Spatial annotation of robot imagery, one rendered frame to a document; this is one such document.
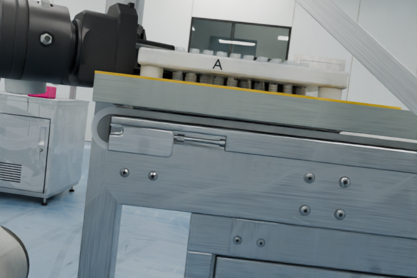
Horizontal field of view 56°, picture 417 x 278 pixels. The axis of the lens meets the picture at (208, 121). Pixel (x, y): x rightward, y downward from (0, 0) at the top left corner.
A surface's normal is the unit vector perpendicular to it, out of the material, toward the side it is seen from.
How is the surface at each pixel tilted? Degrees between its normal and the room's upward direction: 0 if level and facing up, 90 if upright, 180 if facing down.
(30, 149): 90
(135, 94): 90
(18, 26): 80
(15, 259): 63
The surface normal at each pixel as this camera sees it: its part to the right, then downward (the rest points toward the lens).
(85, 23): 0.53, 0.10
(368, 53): -0.54, -0.07
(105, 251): 0.00, 0.05
